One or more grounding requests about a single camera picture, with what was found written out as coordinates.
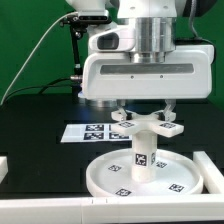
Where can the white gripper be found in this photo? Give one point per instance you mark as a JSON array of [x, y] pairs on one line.
[[185, 74]]

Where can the white cross-shaped table base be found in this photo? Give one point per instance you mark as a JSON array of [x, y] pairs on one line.
[[149, 122]]

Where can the white round table top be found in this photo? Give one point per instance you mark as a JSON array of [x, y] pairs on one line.
[[110, 175]]

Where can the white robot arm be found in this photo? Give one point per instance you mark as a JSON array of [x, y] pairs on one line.
[[134, 55]]

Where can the white marker sheet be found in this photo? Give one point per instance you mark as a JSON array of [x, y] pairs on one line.
[[99, 132]]

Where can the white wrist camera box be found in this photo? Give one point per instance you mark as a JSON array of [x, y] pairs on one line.
[[120, 39]]

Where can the white right fence rail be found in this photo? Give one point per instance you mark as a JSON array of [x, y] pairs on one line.
[[213, 178]]

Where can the white fence rail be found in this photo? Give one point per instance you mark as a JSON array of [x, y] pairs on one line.
[[3, 167], [213, 178], [119, 210]]

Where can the black camera on stand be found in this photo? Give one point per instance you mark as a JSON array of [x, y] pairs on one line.
[[78, 22]]

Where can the white front fence rail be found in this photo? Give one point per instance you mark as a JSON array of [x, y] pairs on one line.
[[119, 210]]

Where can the white left fence rail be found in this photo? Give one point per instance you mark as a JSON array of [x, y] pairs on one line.
[[3, 167]]

